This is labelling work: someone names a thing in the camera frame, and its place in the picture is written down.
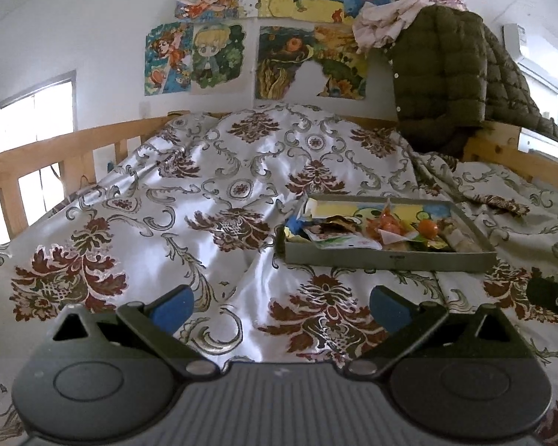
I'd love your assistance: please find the white cabinet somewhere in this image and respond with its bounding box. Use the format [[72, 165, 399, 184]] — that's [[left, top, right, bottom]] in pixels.
[[518, 128, 558, 158]]

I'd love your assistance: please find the window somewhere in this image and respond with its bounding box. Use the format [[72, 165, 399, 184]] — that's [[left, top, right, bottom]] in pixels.
[[0, 71, 77, 224]]

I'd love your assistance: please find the small orange tangerine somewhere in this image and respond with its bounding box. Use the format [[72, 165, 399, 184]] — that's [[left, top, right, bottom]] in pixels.
[[417, 219, 438, 240]]

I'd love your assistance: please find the white air conditioner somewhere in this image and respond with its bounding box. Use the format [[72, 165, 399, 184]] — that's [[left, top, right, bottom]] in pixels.
[[502, 23, 558, 89]]

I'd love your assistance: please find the gold foil snack packet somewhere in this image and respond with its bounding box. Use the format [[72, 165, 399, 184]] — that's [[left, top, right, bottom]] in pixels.
[[409, 236, 455, 253]]

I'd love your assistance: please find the olive quilted jacket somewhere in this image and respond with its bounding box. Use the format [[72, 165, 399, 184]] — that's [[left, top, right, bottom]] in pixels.
[[386, 5, 558, 158]]

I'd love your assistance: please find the orange snack bag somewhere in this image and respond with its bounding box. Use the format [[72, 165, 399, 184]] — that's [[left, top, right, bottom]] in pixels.
[[366, 201, 407, 246]]

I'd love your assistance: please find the wooden bed frame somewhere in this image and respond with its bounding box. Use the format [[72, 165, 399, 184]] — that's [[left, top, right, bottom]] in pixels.
[[0, 111, 558, 243]]

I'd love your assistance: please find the blue white snack packet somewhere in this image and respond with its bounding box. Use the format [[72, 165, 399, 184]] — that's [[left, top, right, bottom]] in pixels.
[[285, 214, 313, 240]]

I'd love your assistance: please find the clear mixed nut snack bag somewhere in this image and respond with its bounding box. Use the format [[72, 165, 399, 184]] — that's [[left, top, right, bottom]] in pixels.
[[437, 217, 481, 253]]

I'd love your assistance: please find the pickled vegetable snack pouch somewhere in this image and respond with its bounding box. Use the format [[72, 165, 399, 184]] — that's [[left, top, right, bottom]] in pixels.
[[303, 223, 383, 251]]

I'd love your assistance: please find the anime girl boy poster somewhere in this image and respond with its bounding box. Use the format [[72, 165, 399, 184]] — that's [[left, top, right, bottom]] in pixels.
[[144, 23, 247, 96]]

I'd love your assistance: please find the orange green torn painting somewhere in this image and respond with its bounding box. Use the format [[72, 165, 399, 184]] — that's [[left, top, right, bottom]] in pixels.
[[255, 24, 369, 101]]

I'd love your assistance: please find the grey tray with painted lining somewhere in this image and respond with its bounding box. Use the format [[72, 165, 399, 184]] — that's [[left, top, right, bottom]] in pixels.
[[279, 194, 497, 273]]

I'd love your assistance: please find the anime girl top poster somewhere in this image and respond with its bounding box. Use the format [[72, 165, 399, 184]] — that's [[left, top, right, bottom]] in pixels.
[[174, 0, 239, 23]]

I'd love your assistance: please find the pink floral cloth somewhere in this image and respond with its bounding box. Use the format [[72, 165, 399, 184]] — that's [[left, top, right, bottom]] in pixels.
[[352, 0, 468, 54]]

